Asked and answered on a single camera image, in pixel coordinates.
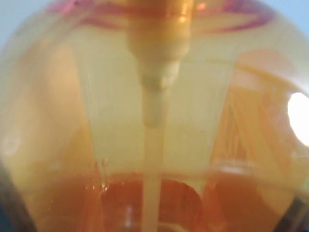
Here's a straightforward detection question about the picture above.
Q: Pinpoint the orange pump soap bottle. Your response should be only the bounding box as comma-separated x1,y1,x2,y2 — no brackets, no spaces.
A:
0,0,309,232

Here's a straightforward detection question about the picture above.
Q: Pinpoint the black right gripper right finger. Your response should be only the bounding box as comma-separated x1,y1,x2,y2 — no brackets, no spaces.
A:
275,196,309,232

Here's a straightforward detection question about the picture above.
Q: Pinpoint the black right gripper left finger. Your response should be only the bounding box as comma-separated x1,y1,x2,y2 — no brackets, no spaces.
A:
0,164,36,232

